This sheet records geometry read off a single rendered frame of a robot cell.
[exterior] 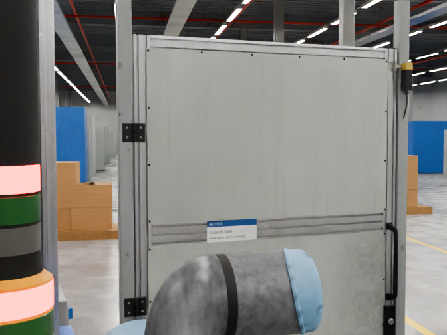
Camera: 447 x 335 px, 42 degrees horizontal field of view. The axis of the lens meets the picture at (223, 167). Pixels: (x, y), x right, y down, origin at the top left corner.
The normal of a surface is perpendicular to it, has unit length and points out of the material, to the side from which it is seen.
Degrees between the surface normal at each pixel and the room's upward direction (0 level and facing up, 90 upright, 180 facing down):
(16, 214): 90
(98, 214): 90
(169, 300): 52
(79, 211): 90
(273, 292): 74
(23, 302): 90
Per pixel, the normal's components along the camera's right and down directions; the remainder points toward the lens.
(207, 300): 0.22, -0.27
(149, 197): 0.34, 0.05
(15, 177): 0.69, 0.04
